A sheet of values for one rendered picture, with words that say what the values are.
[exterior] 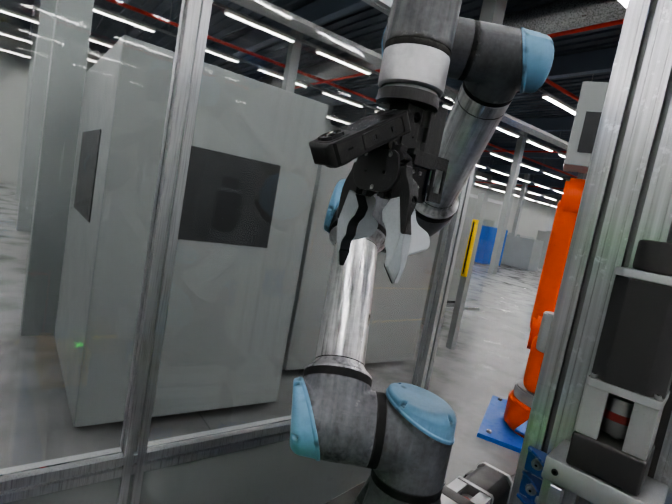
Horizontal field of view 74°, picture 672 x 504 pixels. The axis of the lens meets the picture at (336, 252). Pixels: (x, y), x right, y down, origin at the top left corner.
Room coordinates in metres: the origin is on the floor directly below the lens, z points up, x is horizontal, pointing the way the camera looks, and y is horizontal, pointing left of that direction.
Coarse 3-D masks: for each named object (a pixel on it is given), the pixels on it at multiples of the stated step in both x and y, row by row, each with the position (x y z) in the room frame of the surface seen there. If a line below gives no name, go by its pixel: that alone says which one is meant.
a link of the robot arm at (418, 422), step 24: (408, 384) 0.73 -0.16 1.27; (384, 408) 0.66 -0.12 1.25; (408, 408) 0.65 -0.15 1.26; (432, 408) 0.66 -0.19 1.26; (384, 432) 0.64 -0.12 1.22; (408, 432) 0.64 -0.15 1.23; (432, 432) 0.64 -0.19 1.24; (384, 456) 0.63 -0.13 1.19; (408, 456) 0.63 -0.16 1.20; (432, 456) 0.64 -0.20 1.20; (384, 480) 0.65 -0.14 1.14; (408, 480) 0.64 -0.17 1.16; (432, 480) 0.64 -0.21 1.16
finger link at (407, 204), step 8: (400, 168) 0.48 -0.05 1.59; (408, 168) 0.48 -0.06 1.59; (400, 176) 0.48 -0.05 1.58; (408, 176) 0.48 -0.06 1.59; (400, 184) 0.48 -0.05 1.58; (408, 184) 0.47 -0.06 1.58; (416, 184) 0.48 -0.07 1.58; (392, 192) 0.49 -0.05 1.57; (400, 192) 0.48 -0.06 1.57; (408, 192) 0.47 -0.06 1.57; (416, 192) 0.48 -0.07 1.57; (400, 200) 0.48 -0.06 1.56; (408, 200) 0.47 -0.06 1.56; (416, 200) 0.48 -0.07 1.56; (400, 208) 0.48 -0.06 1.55; (408, 208) 0.47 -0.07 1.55; (400, 216) 0.47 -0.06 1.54; (408, 216) 0.47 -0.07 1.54; (400, 224) 0.47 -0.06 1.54; (408, 224) 0.48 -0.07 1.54; (408, 232) 0.47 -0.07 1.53
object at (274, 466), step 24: (216, 456) 0.93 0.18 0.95; (240, 456) 0.97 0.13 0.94; (264, 456) 1.01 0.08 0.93; (288, 456) 1.06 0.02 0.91; (120, 480) 0.81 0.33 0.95; (144, 480) 0.84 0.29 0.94; (168, 480) 0.87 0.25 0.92; (192, 480) 0.90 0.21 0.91; (216, 480) 0.94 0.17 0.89; (240, 480) 0.98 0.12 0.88; (264, 480) 1.02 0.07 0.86; (288, 480) 1.07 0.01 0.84; (312, 480) 1.12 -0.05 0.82; (336, 480) 1.17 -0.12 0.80; (360, 480) 1.23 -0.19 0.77
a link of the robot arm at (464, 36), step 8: (464, 24) 0.60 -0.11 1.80; (472, 24) 0.60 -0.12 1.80; (384, 32) 0.64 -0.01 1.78; (456, 32) 0.59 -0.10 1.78; (464, 32) 0.59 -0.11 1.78; (472, 32) 0.59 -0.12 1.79; (384, 40) 0.62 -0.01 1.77; (456, 40) 0.59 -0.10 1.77; (464, 40) 0.59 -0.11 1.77; (472, 40) 0.59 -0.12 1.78; (456, 48) 0.59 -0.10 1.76; (464, 48) 0.59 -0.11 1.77; (456, 56) 0.60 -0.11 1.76; (464, 56) 0.60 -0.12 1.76; (456, 64) 0.60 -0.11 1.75; (464, 64) 0.60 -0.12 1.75; (448, 72) 0.62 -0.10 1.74; (456, 72) 0.62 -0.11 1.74
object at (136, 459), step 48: (192, 0) 0.81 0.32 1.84; (384, 0) 1.07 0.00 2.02; (192, 48) 0.82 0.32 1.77; (192, 96) 0.82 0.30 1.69; (144, 336) 0.81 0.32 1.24; (432, 336) 1.35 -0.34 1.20; (144, 384) 0.82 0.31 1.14; (144, 432) 0.82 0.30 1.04; (240, 432) 0.96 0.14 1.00; (288, 432) 1.05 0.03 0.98; (0, 480) 0.69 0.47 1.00; (48, 480) 0.72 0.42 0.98; (96, 480) 0.77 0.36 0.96
